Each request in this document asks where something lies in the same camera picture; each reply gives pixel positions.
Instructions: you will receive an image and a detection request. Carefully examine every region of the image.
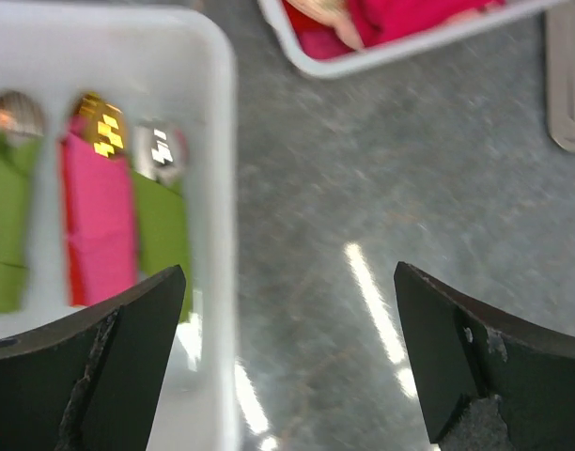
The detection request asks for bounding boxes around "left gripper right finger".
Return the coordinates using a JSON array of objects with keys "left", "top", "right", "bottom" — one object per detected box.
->
[{"left": 394, "top": 262, "right": 575, "bottom": 450}]

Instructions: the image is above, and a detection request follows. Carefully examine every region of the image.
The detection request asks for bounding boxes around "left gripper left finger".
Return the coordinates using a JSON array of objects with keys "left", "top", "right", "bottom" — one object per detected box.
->
[{"left": 0, "top": 266, "right": 186, "bottom": 450}]

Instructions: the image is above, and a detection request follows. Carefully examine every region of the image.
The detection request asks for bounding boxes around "pink paper napkin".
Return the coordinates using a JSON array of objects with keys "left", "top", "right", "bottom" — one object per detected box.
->
[{"left": 63, "top": 123, "right": 137, "bottom": 306}]

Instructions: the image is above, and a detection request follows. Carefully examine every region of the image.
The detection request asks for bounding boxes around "red rolled napkin set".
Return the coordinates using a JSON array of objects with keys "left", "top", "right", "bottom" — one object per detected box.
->
[{"left": 58, "top": 139, "right": 86, "bottom": 306}]

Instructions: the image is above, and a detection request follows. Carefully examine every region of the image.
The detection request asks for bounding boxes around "green rolled napkin set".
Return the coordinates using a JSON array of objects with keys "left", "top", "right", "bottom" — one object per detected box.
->
[{"left": 0, "top": 90, "right": 45, "bottom": 315}]

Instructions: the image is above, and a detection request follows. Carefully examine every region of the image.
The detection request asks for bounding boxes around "white plastic tub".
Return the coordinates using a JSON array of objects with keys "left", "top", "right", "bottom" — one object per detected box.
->
[{"left": 0, "top": 1, "right": 241, "bottom": 450}]

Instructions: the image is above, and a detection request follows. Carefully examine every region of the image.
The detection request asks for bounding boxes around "silver metal tray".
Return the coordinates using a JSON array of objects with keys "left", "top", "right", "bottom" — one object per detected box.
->
[{"left": 545, "top": 1, "right": 575, "bottom": 153}]

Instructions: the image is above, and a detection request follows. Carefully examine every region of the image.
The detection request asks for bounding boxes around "stack of red napkins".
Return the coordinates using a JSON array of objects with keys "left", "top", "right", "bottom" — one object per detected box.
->
[{"left": 292, "top": 0, "right": 505, "bottom": 60}]

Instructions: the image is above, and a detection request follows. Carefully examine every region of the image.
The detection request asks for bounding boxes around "white perforated basket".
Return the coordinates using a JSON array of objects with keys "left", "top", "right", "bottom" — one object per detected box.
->
[{"left": 258, "top": 0, "right": 560, "bottom": 80}]

